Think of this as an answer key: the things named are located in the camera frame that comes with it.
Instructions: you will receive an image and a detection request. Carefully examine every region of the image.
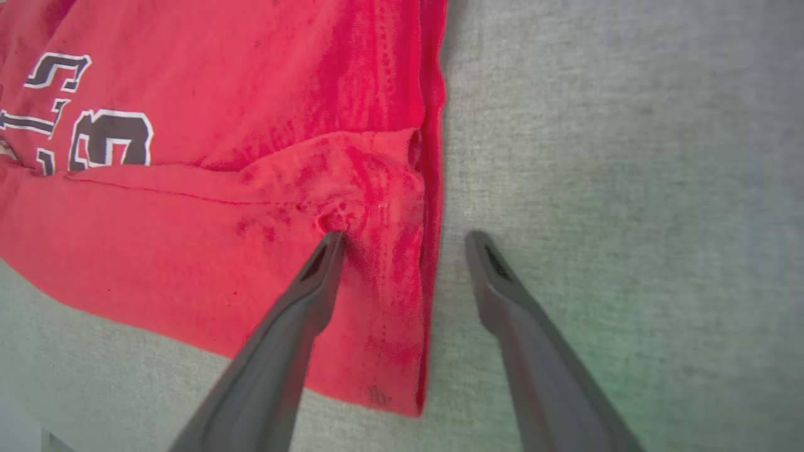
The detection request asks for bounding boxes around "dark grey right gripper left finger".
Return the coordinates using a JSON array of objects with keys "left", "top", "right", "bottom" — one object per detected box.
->
[{"left": 168, "top": 231, "right": 347, "bottom": 452}]

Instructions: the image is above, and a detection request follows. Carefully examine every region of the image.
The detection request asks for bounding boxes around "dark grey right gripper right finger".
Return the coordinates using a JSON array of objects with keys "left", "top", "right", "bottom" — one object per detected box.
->
[{"left": 465, "top": 230, "right": 646, "bottom": 452}]

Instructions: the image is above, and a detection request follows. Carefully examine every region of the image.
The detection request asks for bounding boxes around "red basketball jersey white trim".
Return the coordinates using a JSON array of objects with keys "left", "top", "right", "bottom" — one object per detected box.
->
[{"left": 0, "top": 0, "right": 448, "bottom": 419}]

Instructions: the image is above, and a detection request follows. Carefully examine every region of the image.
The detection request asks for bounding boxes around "grey fabric sofa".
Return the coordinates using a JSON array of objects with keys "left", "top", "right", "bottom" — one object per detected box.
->
[{"left": 0, "top": 0, "right": 804, "bottom": 452}]

